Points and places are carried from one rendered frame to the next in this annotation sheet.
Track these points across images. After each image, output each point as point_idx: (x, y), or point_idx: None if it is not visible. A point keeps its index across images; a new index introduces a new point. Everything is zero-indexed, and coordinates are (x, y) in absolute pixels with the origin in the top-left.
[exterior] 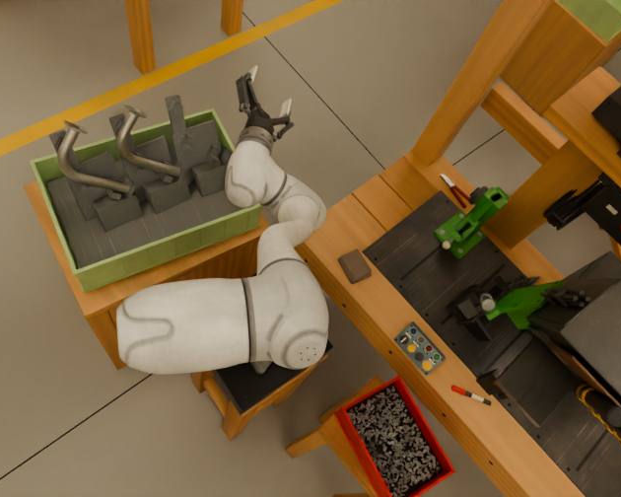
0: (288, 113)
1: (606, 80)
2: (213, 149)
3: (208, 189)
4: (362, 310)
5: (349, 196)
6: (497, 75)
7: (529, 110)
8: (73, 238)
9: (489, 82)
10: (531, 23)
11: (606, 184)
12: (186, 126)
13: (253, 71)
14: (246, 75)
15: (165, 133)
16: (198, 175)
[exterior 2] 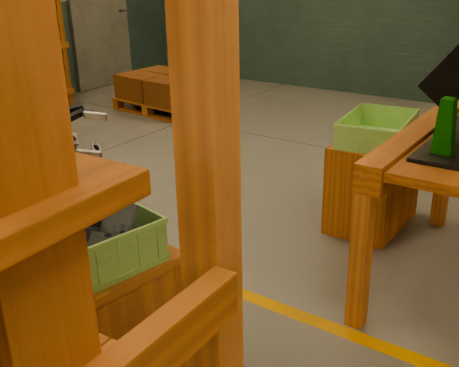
0: (78, 150)
1: (111, 173)
2: (118, 225)
3: None
4: None
5: (104, 336)
6: (205, 229)
7: (187, 306)
8: None
9: (192, 231)
10: (190, 112)
11: None
12: (148, 221)
13: (97, 112)
14: (89, 110)
15: (136, 215)
16: (92, 231)
